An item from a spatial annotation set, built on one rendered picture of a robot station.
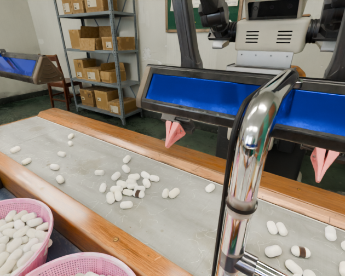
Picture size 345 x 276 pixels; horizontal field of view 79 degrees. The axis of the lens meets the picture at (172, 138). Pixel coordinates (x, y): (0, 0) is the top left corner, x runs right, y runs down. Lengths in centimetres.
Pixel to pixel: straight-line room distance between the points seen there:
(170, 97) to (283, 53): 72
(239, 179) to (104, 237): 40
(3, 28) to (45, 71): 448
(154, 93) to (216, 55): 227
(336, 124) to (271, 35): 77
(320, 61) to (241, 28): 148
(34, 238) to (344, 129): 61
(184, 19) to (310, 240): 65
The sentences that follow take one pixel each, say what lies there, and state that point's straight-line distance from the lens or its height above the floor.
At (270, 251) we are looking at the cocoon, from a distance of 53.
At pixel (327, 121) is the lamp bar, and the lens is 29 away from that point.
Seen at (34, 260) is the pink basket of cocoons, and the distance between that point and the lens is 56.
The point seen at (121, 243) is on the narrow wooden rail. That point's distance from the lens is 50.
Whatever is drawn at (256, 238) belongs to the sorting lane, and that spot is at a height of 74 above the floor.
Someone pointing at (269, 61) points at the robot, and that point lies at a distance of 101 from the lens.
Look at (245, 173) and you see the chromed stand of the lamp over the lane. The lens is 16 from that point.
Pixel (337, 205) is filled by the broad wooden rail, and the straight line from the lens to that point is 71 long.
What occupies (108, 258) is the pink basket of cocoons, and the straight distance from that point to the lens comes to 48.
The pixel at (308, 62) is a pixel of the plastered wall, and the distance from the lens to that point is 244.
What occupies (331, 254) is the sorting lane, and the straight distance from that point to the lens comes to 61.
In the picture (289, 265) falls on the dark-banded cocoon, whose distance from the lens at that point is 53.
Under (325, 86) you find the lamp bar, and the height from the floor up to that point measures 111.
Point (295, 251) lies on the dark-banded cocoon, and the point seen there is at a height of 76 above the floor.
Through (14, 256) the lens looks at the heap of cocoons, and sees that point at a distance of 60.
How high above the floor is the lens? 116
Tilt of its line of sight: 26 degrees down
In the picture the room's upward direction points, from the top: straight up
